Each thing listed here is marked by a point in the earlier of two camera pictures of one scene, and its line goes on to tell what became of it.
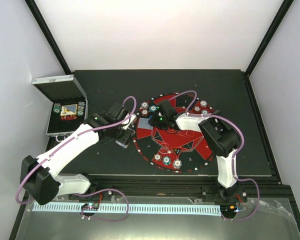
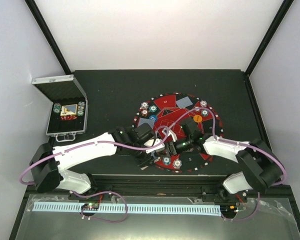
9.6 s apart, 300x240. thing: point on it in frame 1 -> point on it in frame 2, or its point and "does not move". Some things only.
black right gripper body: [160, 123] -> [184, 147]
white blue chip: [203, 103] does not move
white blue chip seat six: [177, 163] does not move
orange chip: [144, 113] does not move
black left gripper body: [115, 134] -> [143, 161]
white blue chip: [144, 104] does not move
